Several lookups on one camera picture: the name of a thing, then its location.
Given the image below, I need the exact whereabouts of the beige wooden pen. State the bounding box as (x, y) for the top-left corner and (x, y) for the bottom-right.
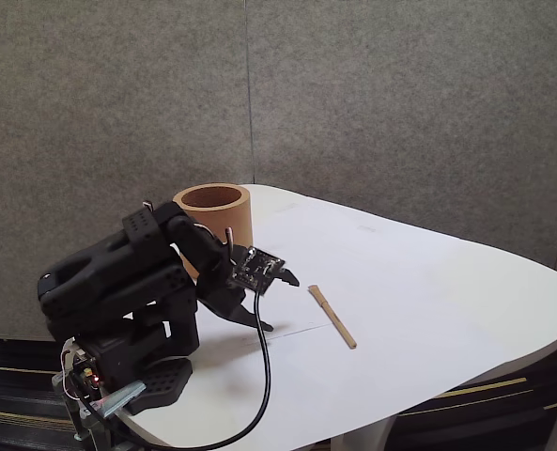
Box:
(307, 284), (358, 350)

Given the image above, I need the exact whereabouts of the brown cylindrical pen holder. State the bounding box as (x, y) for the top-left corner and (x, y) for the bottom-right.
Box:
(172, 184), (253, 281)

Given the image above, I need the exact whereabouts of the grey metal table clamp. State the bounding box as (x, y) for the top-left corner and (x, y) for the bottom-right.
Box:
(73, 380), (147, 445)

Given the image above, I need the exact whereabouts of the controller board with red LED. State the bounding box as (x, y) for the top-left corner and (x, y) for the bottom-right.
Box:
(60, 340), (106, 400)

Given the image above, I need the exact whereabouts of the bare camera circuit board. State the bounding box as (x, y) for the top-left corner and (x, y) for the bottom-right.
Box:
(225, 244), (286, 296)

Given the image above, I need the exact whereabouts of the black camera cable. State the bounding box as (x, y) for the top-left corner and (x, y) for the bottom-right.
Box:
(103, 289), (273, 451)

